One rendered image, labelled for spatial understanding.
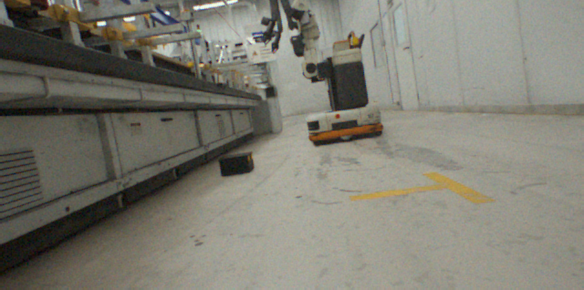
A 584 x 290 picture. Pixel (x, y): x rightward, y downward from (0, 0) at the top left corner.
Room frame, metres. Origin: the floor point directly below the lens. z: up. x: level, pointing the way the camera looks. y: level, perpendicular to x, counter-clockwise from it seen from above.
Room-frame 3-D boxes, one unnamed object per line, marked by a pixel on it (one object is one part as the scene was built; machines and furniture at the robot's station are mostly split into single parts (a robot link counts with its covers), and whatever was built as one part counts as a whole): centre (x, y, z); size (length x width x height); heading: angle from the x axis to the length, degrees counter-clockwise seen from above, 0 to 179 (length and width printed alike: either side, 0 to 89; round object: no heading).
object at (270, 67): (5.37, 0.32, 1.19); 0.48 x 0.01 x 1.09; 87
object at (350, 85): (2.98, -0.58, 0.59); 0.55 x 0.34 x 0.83; 177
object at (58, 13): (1.14, 0.71, 0.81); 0.14 x 0.06 x 0.05; 177
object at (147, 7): (1.15, 0.64, 0.81); 0.43 x 0.03 x 0.04; 87
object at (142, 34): (1.40, 0.63, 0.80); 0.43 x 0.03 x 0.04; 87
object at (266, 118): (5.78, 1.01, 0.95); 1.65 x 0.70 x 1.90; 87
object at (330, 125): (2.99, -0.49, 0.16); 0.67 x 0.64 x 0.25; 87
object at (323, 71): (2.93, -0.32, 0.68); 0.28 x 0.27 x 0.25; 177
